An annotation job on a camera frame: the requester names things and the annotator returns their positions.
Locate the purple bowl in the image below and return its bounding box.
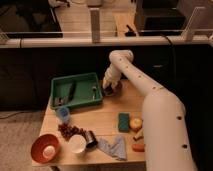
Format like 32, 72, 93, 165
102, 82, 122, 96

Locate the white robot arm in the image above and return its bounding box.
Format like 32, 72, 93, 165
102, 50, 198, 171

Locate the orange bowl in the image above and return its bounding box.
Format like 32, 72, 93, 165
31, 134, 60, 164

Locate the metal utensil in tray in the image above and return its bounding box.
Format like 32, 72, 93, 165
92, 86, 97, 100

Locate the green plastic tray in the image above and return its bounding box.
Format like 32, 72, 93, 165
50, 72, 103, 110

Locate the green sponge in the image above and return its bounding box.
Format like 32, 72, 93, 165
118, 113, 129, 132

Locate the yellow red apple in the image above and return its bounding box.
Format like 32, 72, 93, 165
129, 118, 142, 132

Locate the dark brush in tray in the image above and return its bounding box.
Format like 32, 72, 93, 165
54, 82, 76, 106

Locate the blue plastic cup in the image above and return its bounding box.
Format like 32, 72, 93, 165
56, 106, 70, 123

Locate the black metal can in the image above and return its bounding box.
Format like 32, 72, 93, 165
85, 131, 98, 148

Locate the bunch of red grapes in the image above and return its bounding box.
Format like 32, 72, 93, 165
58, 124, 85, 141

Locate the blue grey cloth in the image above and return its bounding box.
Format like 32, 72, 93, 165
98, 135, 127, 161

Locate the white cup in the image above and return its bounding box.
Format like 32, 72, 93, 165
68, 135, 86, 155

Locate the orange carrot toy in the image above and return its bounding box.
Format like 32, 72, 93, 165
132, 144, 145, 152

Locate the white egg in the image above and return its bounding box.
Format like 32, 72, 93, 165
43, 145, 55, 159

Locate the white horizontal rail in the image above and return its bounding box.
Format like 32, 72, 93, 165
0, 35, 213, 48

